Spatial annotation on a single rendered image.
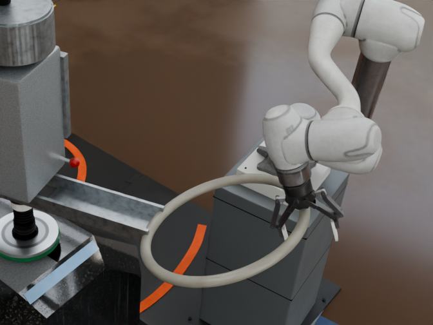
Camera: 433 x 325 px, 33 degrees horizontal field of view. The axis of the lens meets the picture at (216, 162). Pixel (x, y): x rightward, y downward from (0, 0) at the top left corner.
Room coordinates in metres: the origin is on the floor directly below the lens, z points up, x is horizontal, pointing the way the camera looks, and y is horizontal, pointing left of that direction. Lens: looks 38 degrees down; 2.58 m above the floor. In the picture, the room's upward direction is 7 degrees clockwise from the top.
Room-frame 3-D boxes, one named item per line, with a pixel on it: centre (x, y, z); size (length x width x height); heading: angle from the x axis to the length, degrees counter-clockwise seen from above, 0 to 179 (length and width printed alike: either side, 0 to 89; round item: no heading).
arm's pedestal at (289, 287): (2.21, -0.27, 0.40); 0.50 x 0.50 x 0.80; 64
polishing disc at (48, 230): (1.66, 0.59, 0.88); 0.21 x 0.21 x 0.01
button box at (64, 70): (1.75, 0.49, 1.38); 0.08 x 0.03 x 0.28; 74
